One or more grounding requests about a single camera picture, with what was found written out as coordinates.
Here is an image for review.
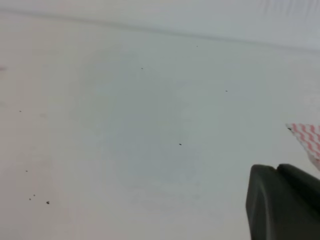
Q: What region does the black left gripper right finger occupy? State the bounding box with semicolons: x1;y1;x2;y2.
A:
276;164;320;208

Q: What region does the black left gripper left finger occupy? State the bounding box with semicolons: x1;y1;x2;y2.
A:
245;164;320;240

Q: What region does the pink white wavy towel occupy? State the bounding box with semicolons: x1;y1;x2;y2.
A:
285;123;320;171

